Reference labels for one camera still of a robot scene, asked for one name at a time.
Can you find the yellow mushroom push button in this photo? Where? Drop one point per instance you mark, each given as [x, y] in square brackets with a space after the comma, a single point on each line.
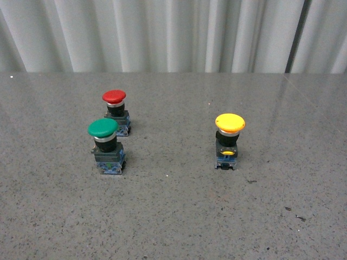
[229, 127]

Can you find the red mushroom push button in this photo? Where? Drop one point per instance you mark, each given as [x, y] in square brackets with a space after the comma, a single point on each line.
[116, 111]

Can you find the green mushroom push button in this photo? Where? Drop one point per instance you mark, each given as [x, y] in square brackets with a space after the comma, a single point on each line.
[108, 152]

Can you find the white pleated curtain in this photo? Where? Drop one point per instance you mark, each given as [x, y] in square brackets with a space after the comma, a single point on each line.
[174, 36]

